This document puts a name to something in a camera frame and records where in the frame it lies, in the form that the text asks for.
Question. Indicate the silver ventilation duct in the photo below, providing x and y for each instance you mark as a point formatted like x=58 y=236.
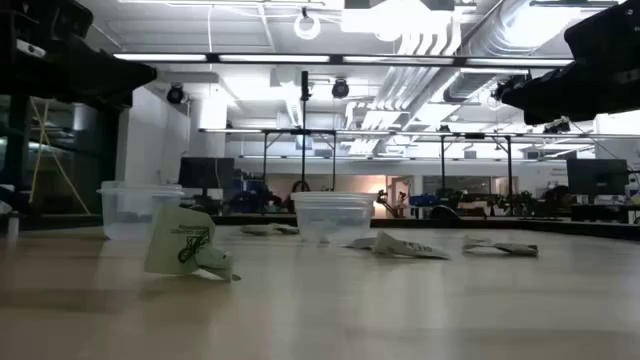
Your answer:
x=505 y=35

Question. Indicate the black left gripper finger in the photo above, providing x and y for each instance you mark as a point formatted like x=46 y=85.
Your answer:
x=140 y=77

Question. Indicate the pale green sweetener packet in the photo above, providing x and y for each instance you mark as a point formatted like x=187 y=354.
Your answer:
x=265 y=230

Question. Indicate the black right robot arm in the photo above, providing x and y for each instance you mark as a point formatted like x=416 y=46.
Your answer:
x=607 y=30

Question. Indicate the blue box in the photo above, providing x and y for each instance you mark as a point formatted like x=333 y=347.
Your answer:
x=423 y=200

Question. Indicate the small white sweetener packet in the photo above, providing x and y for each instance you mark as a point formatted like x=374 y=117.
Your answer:
x=362 y=243

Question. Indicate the overhead light bar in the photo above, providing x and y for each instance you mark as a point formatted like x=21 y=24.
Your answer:
x=280 y=58

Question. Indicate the black vertical pole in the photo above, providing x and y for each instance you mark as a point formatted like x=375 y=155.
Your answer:
x=304 y=130

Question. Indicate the dark computer monitor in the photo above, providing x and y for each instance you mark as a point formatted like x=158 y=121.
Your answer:
x=206 y=172
x=597 y=177

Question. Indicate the black table border rail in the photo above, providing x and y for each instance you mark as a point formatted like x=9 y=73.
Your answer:
x=450 y=224

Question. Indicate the black metal frame rig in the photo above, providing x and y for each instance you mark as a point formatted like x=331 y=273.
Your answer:
x=475 y=136
x=300 y=132

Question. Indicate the clear square plastic container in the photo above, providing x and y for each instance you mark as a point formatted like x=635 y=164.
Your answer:
x=140 y=215

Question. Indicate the white sweetener packet green logo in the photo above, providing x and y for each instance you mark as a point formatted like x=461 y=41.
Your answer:
x=172 y=240

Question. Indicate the clear round plastic container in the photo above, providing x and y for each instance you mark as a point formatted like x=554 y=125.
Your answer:
x=332 y=220

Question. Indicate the round black ceiling lamp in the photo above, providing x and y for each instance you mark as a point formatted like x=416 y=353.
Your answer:
x=175 y=94
x=340 y=88

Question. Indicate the small white cylinder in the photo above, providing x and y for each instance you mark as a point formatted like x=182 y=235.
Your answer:
x=13 y=225

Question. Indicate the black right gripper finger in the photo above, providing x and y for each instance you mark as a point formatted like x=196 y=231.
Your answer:
x=522 y=95

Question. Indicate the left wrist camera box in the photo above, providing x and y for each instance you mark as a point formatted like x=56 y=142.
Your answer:
x=31 y=48

